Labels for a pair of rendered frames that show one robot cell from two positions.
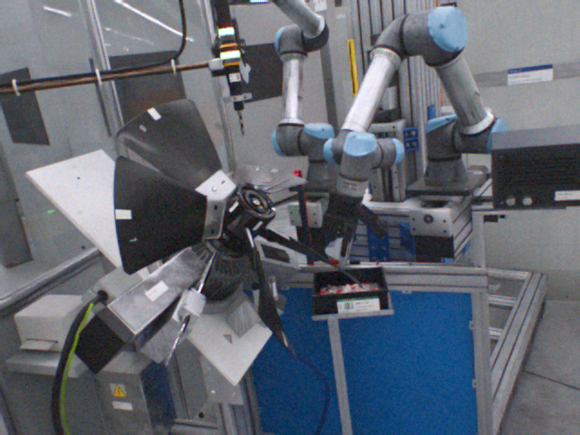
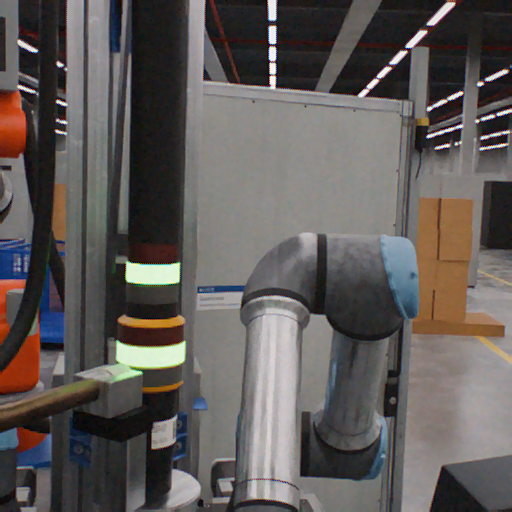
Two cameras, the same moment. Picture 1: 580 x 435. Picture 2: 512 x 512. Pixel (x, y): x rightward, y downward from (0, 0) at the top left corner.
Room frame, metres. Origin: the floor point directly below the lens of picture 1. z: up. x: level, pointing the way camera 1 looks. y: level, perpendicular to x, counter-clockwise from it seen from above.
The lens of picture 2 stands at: (0.91, 0.37, 1.67)
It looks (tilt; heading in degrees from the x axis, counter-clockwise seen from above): 6 degrees down; 313
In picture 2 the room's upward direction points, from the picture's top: 2 degrees clockwise
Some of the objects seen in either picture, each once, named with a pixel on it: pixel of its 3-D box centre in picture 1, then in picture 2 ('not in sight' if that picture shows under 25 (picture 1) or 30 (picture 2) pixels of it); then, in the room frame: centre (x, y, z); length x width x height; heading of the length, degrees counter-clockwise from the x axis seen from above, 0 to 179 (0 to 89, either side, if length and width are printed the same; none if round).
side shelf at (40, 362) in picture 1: (88, 333); not in sight; (1.37, 0.63, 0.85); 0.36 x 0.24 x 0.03; 158
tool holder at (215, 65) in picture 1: (230, 80); (139, 437); (1.27, 0.09, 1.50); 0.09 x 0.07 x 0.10; 103
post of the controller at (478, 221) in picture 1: (478, 235); not in sight; (1.40, -0.55, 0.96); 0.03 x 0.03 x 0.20; 68
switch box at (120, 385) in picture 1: (134, 397); not in sight; (1.19, 0.48, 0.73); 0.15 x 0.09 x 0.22; 68
